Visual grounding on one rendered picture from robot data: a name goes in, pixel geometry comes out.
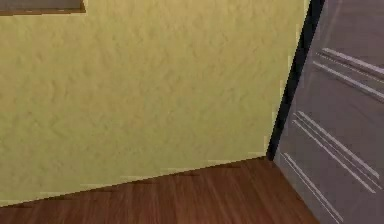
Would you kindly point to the brown framed wall picture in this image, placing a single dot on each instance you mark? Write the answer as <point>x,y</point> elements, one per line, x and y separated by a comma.
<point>40,6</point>

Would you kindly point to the grey panelled room door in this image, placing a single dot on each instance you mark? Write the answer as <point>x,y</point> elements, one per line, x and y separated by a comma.
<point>336,110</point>

